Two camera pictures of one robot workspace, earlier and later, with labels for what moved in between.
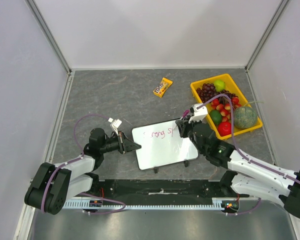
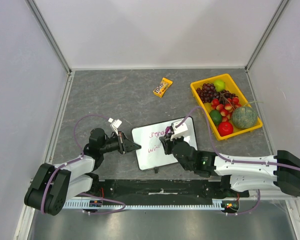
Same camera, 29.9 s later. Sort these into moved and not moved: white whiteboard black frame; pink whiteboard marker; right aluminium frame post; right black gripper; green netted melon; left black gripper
Moved: pink whiteboard marker; right black gripper
Not moved: white whiteboard black frame; left black gripper; right aluminium frame post; green netted melon
